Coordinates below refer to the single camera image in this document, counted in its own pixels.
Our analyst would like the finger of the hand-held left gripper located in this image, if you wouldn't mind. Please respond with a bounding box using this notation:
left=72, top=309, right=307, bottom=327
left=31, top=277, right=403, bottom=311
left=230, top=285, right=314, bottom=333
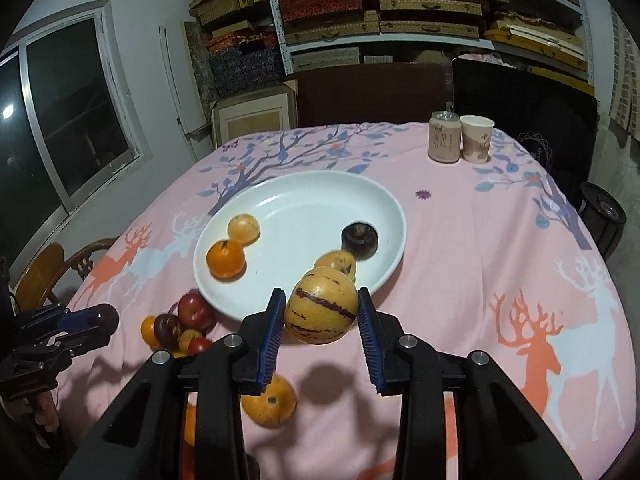
left=12, top=327, right=112, bottom=362
left=15, top=306, right=101, bottom=333

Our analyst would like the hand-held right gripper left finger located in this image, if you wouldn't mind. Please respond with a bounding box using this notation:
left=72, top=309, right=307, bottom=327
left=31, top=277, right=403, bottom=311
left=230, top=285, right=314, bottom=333
left=60, top=287, right=287, bottom=480

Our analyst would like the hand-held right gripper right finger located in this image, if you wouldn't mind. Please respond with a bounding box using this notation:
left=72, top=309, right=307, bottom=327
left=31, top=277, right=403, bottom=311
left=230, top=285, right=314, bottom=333
left=356, top=287, right=583, bottom=480

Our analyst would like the yellow round fruit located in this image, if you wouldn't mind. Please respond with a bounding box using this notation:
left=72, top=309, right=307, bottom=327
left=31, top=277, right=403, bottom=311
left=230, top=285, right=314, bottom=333
left=241, top=374, right=298, bottom=429
left=227, top=214, right=261, bottom=246

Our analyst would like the large striped pepino melon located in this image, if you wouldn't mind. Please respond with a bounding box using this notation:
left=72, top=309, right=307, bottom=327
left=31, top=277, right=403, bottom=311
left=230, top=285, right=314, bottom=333
left=284, top=266, right=361, bottom=346

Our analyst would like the orange tangerine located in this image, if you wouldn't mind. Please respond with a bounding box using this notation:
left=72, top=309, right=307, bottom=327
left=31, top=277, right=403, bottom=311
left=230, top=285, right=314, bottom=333
left=140, top=315, right=159, bottom=350
left=182, top=402, right=198, bottom=447
left=206, top=240, right=247, bottom=280

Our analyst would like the small yellow green fruit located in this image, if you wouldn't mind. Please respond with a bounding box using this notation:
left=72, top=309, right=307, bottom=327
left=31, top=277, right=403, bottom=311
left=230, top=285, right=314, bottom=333
left=178, top=328, right=204, bottom=354

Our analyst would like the red plum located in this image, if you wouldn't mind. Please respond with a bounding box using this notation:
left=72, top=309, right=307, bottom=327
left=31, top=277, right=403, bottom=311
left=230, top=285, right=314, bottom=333
left=178, top=292, right=216, bottom=332

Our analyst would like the dark purple plum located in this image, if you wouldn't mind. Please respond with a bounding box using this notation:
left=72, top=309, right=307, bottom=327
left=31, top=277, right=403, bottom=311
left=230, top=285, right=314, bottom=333
left=153, top=313, right=185, bottom=349
left=341, top=221, right=380, bottom=261

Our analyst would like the white oval plate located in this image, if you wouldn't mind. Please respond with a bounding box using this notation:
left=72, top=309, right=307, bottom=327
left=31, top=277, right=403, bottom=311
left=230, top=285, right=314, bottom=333
left=193, top=170, right=407, bottom=322

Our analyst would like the person's left hand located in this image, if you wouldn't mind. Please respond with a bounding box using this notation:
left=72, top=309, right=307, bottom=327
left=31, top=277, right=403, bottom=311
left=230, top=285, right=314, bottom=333
left=30, top=391, right=62, bottom=434

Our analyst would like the wicker chair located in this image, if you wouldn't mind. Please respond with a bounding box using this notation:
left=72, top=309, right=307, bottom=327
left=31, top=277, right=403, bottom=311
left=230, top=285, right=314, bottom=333
left=12, top=237, right=122, bottom=311

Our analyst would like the small pepino melon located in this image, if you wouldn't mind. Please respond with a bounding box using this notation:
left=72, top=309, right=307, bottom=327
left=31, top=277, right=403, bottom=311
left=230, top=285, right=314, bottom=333
left=313, top=251, right=357, bottom=283

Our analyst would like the pink printed tablecloth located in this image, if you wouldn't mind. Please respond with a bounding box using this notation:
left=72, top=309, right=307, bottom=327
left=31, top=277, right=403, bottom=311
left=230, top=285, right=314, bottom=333
left=65, top=120, right=631, bottom=480

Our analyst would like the sliding glass window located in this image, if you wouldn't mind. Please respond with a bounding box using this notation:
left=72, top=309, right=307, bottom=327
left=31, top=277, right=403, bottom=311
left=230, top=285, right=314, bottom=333
left=0, top=0, right=152, bottom=273

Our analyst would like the pink drink can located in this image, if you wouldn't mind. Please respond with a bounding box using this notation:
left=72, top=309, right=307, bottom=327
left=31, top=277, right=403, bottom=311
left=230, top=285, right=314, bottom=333
left=428, top=111, right=461, bottom=165

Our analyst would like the cardboard framed box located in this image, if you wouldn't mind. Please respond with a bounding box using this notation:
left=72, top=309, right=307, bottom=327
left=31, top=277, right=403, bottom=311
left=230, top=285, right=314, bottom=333
left=209, top=85, right=299, bottom=149

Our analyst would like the paper cup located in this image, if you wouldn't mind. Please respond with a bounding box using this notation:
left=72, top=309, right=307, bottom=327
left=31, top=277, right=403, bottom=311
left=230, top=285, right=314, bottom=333
left=459, top=115, right=495, bottom=163

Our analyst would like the brown cardboard board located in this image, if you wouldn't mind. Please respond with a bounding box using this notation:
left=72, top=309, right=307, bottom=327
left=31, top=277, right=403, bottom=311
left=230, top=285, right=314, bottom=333
left=286, top=62, right=454, bottom=128

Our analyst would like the black round stool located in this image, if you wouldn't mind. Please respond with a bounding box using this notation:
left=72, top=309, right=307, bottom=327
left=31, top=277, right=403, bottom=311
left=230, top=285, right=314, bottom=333
left=579, top=182, right=627, bottom=261

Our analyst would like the pile of patterned boxes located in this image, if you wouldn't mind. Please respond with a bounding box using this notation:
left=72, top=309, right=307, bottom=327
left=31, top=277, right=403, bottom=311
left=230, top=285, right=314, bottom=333
left=189, top=0, right=287, bottom=100

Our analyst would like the white metal shelf rack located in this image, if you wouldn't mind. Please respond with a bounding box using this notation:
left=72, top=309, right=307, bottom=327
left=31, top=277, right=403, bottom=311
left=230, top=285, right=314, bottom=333
left=261, top=0, right=597, bottom=83

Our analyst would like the stack of woven flat boxes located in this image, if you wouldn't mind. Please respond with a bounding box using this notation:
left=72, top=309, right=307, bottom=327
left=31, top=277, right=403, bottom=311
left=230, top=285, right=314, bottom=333
left=272, top=0, right=591, bottom=73

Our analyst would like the woven hanging cloth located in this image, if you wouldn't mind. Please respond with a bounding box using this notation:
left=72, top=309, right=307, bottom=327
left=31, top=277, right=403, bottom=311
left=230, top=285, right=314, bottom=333
left=606, top=7, right=640, bottom=142

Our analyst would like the white wall conduit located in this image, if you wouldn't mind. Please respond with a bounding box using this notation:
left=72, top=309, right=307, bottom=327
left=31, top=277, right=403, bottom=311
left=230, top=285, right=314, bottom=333
left=158, top=25, right=188, bottom=135

